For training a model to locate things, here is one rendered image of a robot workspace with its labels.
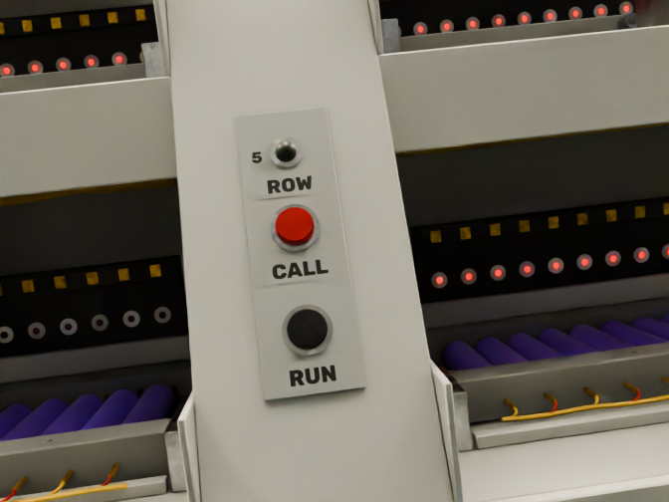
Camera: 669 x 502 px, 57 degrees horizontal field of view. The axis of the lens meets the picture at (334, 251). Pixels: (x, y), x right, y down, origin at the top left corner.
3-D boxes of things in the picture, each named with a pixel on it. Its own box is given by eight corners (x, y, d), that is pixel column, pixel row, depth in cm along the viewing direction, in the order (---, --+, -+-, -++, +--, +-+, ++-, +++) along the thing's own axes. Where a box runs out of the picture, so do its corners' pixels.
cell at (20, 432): (72, 425, 37) (27, 473, 31) (41, 429, 37) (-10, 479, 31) (67, 395, 37) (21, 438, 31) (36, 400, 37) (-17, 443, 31)
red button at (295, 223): (316, 240, 25) (312, 203, 26) (277, 245, 25) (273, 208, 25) (316, 247, 26) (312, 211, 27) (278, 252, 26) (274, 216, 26)
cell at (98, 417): (141, 415, 38) (111, 461, 31) (111, 420, 37) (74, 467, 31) (136, 386, 37) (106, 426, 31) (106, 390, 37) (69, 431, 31)
